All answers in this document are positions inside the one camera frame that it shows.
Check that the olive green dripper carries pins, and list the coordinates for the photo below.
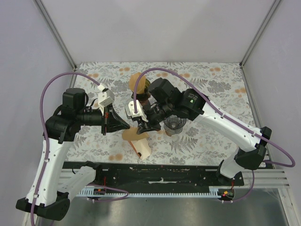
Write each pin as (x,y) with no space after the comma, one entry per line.
(146,93)

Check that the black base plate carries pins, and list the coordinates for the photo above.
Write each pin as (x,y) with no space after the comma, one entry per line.
(161,178)

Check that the red grey coffee server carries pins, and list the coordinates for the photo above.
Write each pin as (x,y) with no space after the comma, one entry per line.
(143,100)

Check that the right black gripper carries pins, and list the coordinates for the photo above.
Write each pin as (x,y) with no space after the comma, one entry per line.
(144,127)

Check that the floral table mat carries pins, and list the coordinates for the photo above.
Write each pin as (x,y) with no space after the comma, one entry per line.
(197,144)

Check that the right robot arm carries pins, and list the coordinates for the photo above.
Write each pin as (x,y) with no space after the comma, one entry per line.
(194,106)

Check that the white slotted cable duct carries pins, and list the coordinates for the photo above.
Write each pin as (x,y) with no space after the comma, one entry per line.
(99,192)

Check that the grey clear dripper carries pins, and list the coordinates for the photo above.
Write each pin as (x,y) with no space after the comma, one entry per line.
(174,123)

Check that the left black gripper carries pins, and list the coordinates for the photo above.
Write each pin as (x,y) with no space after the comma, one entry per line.
(113,122)

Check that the aluminium frame post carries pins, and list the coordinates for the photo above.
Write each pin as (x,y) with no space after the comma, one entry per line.
(263,26)
(51,25)

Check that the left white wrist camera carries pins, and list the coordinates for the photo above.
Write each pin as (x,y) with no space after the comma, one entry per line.
(105,97)

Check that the right aluminium frame post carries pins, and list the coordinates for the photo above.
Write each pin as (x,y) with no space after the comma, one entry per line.
(263,26)

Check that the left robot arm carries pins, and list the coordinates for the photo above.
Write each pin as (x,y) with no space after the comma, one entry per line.
(46,198)

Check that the left aluminium frame post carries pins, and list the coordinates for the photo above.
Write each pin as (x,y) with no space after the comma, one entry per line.
(51,25)

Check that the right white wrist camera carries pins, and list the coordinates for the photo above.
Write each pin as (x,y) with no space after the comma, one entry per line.
(134,111)

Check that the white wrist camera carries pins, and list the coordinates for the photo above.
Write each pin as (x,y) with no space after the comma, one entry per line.
(134,111)
(105,97)

